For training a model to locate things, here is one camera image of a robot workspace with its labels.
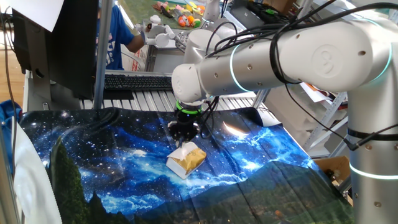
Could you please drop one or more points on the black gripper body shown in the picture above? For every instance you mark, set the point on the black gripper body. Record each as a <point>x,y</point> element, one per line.
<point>183,126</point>

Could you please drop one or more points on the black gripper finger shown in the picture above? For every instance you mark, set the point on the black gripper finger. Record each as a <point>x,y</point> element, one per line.
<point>179,143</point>
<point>184,142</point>

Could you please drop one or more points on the bare person forearm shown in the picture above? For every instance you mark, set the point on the bare person forearm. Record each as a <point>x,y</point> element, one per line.
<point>135,43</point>

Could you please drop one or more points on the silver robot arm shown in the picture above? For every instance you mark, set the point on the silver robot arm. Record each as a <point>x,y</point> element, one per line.
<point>311,56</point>

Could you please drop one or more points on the gold tissue pack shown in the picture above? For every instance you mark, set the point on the gold tissue pack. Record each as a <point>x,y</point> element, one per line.
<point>191,160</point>

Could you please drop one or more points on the galaxy landscape print tablecloth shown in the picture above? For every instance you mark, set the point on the galaxy landscape print tablecloth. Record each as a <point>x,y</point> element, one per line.
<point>124,149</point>

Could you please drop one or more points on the black computer keyboard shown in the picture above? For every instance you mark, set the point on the black computer keyboard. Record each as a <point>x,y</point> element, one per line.
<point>136,83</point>

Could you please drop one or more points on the white grey desk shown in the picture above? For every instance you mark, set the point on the white grey desk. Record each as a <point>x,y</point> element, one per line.
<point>164,62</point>

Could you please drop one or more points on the black desk pad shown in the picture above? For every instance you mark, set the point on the black desk pad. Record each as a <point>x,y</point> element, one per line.
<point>118,95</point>

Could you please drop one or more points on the white carton red print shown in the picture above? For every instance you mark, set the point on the white carton red print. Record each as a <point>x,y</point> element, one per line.
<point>136,60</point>

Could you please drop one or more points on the white handheld gripper device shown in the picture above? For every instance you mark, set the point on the white handheld gripper device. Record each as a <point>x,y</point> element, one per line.
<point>158,32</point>

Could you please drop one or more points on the white foam block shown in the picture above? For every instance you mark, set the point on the white foam block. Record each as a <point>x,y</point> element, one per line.
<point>286,109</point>

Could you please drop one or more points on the orange plush toy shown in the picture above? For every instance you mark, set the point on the orange plush toy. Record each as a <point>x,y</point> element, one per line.
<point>185,21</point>

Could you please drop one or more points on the person in blue shirt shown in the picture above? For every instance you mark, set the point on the person in blue shirt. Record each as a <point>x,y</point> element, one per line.
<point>113,40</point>

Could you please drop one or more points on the yellow toy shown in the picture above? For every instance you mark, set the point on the yellow toy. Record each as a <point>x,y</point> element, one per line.
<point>191,6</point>

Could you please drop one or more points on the pink toy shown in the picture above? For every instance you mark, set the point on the pink toy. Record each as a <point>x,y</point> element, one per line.
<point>160,6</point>

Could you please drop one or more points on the green background table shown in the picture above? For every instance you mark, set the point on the green background table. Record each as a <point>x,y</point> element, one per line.
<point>140,9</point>

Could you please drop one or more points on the white paper sheet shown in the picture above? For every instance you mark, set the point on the white paper sheet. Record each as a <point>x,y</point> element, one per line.
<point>37,12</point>
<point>311,93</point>

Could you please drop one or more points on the black computer monitor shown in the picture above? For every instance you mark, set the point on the black computer monitor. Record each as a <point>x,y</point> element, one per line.
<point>71,46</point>

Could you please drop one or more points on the grey metal shelf rack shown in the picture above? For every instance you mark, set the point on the grey metal shelf rack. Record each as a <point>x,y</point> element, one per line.
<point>326,118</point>

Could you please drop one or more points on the brown cardboard box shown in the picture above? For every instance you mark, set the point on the brown cardboard box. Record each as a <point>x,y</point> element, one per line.
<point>335,163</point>

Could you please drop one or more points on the blue cloth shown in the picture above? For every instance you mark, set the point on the blue cloth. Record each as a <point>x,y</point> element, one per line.
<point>7,115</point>

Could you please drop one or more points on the aluminium frame strut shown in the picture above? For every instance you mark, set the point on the aluminium frame strut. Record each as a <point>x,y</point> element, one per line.
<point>6,193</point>
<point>259,99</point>
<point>102,56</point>

